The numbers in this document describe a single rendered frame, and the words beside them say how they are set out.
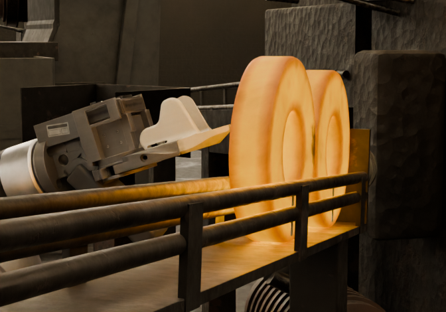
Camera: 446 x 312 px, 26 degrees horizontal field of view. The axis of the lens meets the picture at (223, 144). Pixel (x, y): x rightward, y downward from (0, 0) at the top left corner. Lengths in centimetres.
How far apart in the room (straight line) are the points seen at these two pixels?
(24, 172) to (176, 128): 18
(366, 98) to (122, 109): 36
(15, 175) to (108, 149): 11
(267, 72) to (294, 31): 101
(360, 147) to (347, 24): 54
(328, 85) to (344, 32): 64
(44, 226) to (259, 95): 40
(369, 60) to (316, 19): 47
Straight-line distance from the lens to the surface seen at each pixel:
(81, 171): 104
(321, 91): 91
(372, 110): 122
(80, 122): 102
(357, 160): 104
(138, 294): 54
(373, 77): 122
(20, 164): 106
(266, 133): 74
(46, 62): 376
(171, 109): 99
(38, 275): 38
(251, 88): 76
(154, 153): 98
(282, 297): 114
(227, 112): 183
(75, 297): 53
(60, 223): 39
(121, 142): 102
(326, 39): 164
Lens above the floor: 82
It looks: 6 degrees down
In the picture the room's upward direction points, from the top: straight up
